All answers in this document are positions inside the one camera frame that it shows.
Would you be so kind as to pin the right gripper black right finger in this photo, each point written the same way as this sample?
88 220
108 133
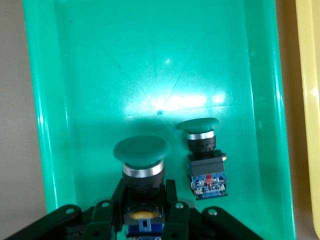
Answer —
177 215

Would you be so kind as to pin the yellow plastic tray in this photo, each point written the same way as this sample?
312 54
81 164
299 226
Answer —
308 100

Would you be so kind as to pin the green plastic tray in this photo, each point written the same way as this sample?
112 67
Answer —
155 75

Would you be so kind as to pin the green push button switch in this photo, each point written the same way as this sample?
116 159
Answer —
203 160
142 175

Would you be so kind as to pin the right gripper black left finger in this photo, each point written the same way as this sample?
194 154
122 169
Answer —
105 215

